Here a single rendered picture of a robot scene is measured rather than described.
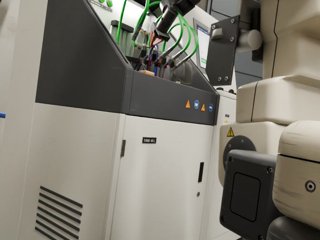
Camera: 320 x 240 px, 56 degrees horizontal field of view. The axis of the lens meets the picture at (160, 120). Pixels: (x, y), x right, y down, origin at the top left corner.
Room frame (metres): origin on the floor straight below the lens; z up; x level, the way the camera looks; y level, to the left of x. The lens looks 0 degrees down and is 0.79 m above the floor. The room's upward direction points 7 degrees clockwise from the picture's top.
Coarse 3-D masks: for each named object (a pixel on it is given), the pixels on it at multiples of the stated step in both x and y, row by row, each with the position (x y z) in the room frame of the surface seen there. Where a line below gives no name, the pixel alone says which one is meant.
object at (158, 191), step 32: (128, 128) 1.08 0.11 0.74; (160, 128) 1.22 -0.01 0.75; (192, 128) 1.41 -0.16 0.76; (128, 160) 1.09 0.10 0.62; (160, 160) 1.24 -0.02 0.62; (192, 160) 1.44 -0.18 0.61; (128, 192) 1.11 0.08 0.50; (160, 192) 1.27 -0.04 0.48; (192, 192) 1.47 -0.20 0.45; (128, 224) 1.13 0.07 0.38; (160, 224) 1.29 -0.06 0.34; (192, 224) 1.50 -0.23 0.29
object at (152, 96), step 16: (144, 80) 1.12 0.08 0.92; (160, 80) 1.19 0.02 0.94; (144, 96) 1.13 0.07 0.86; (160, 96) 1.20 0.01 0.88; (176, 96) 1.28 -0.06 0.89; (192, 96) 1.38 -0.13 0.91; (208, 96) 1.49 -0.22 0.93; (144, 112) 1.14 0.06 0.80; (160, 112) 1.21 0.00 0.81; (176, 112) 1.30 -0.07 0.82; (192, 112) 1.39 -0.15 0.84; (208, 112) 1.51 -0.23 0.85
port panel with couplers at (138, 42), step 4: (136, 20) 1.80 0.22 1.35; (136, 24) 1.80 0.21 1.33; (144, 24) 1.86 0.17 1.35; (144, 28) 1.86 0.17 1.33; (148, 28) 1.89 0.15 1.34; (140, 32) 1.84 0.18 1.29; (140, 36) 1.84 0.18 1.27; (132, 40) 1.79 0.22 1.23; (136, 40) 1.82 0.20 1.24; (140, 40) 1.85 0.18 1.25; (136, 44) 1.79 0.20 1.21; (140, 44) 1.85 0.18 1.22; (136, 48) 1.82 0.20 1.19; (140, 48) 1.82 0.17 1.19; (136, 52) 1.83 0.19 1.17; (136, 56) 1.83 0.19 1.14; (132, 64) 1.81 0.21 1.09; (136, 68) 1.84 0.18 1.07
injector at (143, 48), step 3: (141, 48) 1.47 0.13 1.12; (144, 48) 1.46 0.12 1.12; (141, 51) 1.47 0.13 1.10; (144, 51) 1.46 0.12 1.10; (141, 54) 1.47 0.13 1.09; (144, 54) 1.47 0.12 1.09; (141, 57) 1.47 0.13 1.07; (144, 57) 1.46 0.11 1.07; (147, 57) 1.46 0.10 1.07; (141, 60) 1.47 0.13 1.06; (144, 60) 1.48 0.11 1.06; (141, 66) 1.47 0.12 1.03; (141, 69) 1.47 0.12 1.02
